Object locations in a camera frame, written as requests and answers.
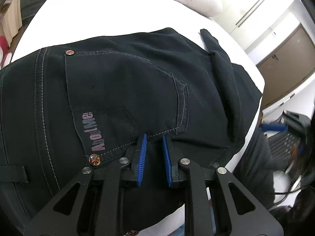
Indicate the beige curtain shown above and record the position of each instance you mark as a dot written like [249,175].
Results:
[11,21]

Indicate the black denim pants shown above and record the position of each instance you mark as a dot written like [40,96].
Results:
[62,104]

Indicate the black laptop keyboard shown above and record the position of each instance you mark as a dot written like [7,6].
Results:
[282,145]

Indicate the white wardrobe with black handles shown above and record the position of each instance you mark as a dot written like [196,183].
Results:
[247,20]

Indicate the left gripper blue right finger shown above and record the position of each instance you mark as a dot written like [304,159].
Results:
[170,160]

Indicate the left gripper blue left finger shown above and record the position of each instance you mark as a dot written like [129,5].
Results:
[139,157]

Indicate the brown wooden door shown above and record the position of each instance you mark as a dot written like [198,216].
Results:
[287,67]

